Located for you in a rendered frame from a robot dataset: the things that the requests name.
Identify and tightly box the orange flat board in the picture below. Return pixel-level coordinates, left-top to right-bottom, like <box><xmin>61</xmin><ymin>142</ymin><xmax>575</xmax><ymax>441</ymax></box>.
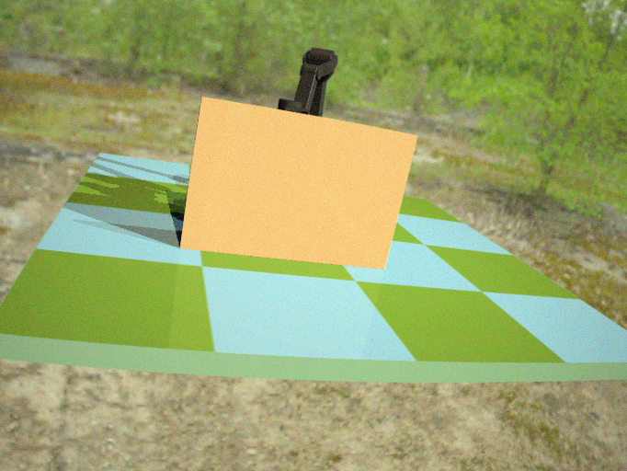
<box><xmin>179</xmin><ymin>97</ymin><xmax>417</xmax><ymax>270</ymax></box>

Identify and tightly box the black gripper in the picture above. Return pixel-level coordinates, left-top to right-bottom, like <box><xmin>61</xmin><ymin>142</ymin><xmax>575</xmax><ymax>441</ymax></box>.
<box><xmin>282</xmin><ymin>107</ymin><xmax>310</xmax><ymax>115</ymax></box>

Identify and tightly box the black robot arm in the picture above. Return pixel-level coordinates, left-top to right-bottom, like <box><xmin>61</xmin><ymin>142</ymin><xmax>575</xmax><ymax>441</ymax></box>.
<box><xmin>278</xmin><ymin>47</ymin><xmax>337</xmax><ymax>118</ymax></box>

